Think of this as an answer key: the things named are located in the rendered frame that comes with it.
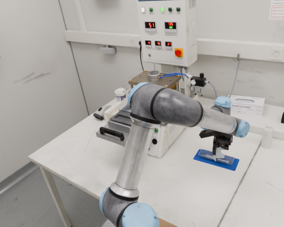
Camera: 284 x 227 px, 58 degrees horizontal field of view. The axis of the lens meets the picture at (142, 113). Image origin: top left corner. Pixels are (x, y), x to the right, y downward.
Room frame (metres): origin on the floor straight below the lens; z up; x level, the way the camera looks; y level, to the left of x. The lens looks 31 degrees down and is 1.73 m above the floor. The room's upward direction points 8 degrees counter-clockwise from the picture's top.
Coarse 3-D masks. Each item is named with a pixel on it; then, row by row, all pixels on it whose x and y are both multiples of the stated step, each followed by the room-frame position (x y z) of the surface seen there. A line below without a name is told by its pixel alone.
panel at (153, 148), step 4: (156, 128) 1.21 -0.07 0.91; (160, 128) 1.20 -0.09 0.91; (156, 132) 1.20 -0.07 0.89; (160, 132) 1.19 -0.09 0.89; (152, 136) 1.21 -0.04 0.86; (156, 136) 1.19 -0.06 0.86; (156, 140) 1.18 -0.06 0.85; (152, 144) 1.19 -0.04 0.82; (156, 144) 1.18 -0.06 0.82; (152, 148) 1.18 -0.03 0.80; (156, 148) 1.17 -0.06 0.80; (148, 152) 1.18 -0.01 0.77; (152, 152) 1.17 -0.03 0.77; (156, 152) 1.16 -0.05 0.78; (156, 156) 1.15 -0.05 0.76
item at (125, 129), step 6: (108, 126) 1.20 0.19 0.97; (114, 126) 1.17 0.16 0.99; (120, 126) 1.14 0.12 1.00; (126, 126) 1.12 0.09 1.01; (96, 132) 1.16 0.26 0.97; (126, 132) 1.12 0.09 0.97; (102, 138) 1.13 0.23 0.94; (108, 138) 1.11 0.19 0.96; (114, 138) 1.08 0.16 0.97; (126, 138) 1.07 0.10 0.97; (120, 144) 1.06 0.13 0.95
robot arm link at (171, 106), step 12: (156, 96) 0.74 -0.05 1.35; (168, 96) 0.72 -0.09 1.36; (180, 96) 0.72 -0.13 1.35; (156, 108) 0.71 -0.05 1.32; (168, 108) 0.70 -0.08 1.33; (180, 108) 0.69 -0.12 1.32; (192, 108) 0.70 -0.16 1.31; (204, 108) 0.76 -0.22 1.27; (168, 120) 0.69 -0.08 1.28; (180, 120) 0.69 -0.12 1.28; (192, 120) 0.69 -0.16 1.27; (204, 120) 0.73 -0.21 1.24; (216, 120) 0.77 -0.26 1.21; (228, 120) 0.81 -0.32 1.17; (240, 120) 0.87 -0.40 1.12; (228, 132) 0.83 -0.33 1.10; (240, 132) 0.83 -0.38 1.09
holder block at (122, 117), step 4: (120, 112) 1.30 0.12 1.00; (124, 112) 1.29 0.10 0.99; (116, 116) 1.27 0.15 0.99; (120, 116) 1.27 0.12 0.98; (124, 116) 1.25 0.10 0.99; (128, 116) 1.24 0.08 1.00; (112, 120) 1.23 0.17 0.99; (116, 120) 1.21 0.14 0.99; (120, 120) 1.21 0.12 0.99; (124, 120) 1.23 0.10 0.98; (128, 120) 1.22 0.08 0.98; (124, 124) 1.18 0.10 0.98; (128, 124) 1.16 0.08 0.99
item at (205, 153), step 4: (200, 152) 1.11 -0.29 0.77; (204, 152) 1.11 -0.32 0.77; (208, 152) 1.10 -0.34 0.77; (208, 156) 1.07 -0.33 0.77; (212, 156) 1.07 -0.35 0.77; (224, 156) 1.05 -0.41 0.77; (228, 156) 1.05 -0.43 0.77; (220, 160) 1.03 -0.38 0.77; (224, 160) 1.02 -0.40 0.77; (228, 160) 1.02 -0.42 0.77; (232, 160) 1.01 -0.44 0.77
